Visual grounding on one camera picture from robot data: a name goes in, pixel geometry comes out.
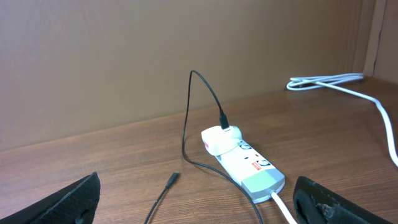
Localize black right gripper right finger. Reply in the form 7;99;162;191
293;176;392;224

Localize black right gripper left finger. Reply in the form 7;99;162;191
1;172;101;224

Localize black USB charging cable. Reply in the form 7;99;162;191
144;70;264;224

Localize white power strip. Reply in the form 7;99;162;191
216;140;285;203

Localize white USB wall charger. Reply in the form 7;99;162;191
201;126;243;156

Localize white power strip cord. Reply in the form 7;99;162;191
270;73;398;224

